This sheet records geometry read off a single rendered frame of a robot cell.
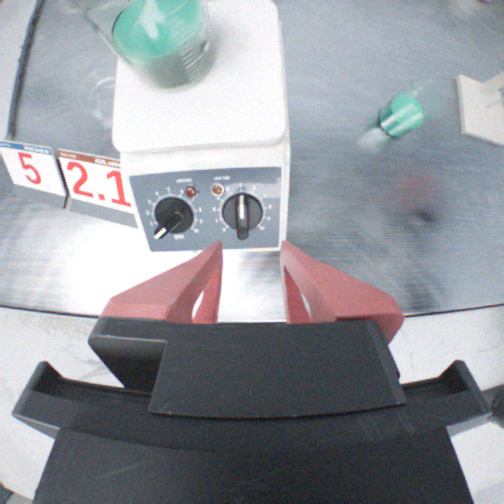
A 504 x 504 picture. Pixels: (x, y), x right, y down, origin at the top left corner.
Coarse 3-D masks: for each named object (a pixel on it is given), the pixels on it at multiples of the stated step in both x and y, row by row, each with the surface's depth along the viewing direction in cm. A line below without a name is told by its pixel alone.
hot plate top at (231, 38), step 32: (256, 0) 13; (224, 32) 14; (256, 32) 14; (224, 64) 14; (256, 64) 14; (128, 96) 14; (160, 96) 14; (192, 96) 14; (224, 96) 14; (256, 96) 14; (128, 128) 14; (160, 128) 14; (192, 128) 14; (224, 128) 14; (256, 128) 14
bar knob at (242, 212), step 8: (232, 200) 18; (240, 200) 17; (248, 200) 18; (256, 200) 18; (224, 208) 18; (232, 208) 18; (240, 208) 17; (248, 208) 18; (256, 208) 18; (224, 216) 19; (232, 216) 19; (240, 216) 17; (248, 216) 19; (256, 216) 19; (232, 224) 19; (240, 224) 17; (248, 224) 19; (256, 224) 19; (240, 232) 18; (248, 232) 18
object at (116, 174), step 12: (72, 168) 20; (84, 168) 20; (96, 168) 20; (108, 168) 19; (72, 180) 21; (84, 180) 21; (96, 180) 21; (108, 180) 20; (120, 180) 20; (72, 192) 22; (84, 192) 22; (96, 192) 22; (108, 192) 21; (120, 192) 21; (120, 204) 22
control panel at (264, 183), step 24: (240, 168) 17; (264, 168) 17; (144, 192) 17; (168, 192) 18; (240, 192) 18; (264, 192) 18; (144, 216) 19; (216, 216) 19; (264, 216) 19; (168, 240) 20; (192, 240) 20; (216, 240) 20; (240, 240) 20; (264, 240) 20
